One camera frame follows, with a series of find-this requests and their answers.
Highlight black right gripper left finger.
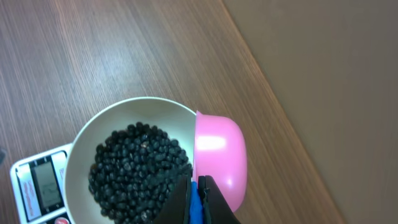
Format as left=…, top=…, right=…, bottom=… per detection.
left=153, top=175, right=192, bottom=224

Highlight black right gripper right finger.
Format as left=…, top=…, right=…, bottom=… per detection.
left=198, top=175, right=241, bottom=224

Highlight pink scoop with blue handle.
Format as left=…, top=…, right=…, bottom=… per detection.
left=193, top=111, right=248, bottom=213

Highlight black beans in bowl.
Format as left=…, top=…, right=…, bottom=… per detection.
left=88, top=122, right=193, bottom=223

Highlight white bowl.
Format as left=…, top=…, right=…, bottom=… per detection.
left=63, top=97, right=196, bottom=224

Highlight white digital kitchen scale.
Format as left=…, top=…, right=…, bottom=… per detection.
left=10, top=144, right=72, bottom=224

